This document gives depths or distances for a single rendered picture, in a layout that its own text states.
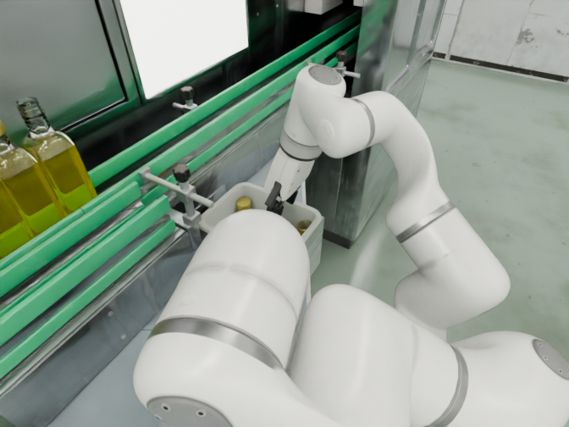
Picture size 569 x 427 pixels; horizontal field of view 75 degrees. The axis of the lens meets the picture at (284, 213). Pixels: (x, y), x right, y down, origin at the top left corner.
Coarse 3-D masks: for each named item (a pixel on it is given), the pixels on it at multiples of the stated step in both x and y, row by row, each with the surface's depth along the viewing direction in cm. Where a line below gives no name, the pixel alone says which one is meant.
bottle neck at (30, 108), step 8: (16, 104) 52; (24, 104) 52; (32, 104) 52; (40, 104) 53; (24, 112) 52; (32, 112) 52; (40, 112) 53; (24, 120) 53; (32, 120) 53; (40, 120) 54; (32, 128) 54; (40, 128) 54; (48, 128) 55
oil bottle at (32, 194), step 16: (0, 160) 51; (16, 160) 52; (32, 160) 54; (0, 176) 51; (16, 176) 53; (32, 176) 55; (16, 192) 53; (32, 192) 55; (48, 192) 58; (32, 208) 56; (48, 208) 59; (32, 224) 57; (48, 224) 59
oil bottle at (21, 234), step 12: (0, 192) 52; (0, 204) 52; (12, 204) 54; (0, 216) 53; (12, 216) 54; (0, 228) 53; (12, 228) 55; (24, 228) 56; (0, 240) 54; (12, 240) 55; (24, 240) 57; (0, 252) 55
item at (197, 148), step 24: (360, 24) 136; (336, 48) 125; (288, 72) 104; (264, 96) 97; (288, 96) 108; (216, 120) 84; (240, 120) 93; (192, 144) 80; (216, 144) 87; (168, 168) 77; (192, 168) 83; (144, 192) 73; (72, 216) 61; (0, 264) 54
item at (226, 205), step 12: (228, 192) 85; (240, 192) 88; (252, 192) 87; (264, 192) 85; (216, 204) 82; (228, 204) 85; (252, 204) 89; (264, 204) 87; (288, 204) 83; (300, 204) 82; (204, 216) 79; (216, 216) 82; (288, 216) 85; (300, 216) 83; (312, 216) 81; (204, 228) 76; (312, 228) 76
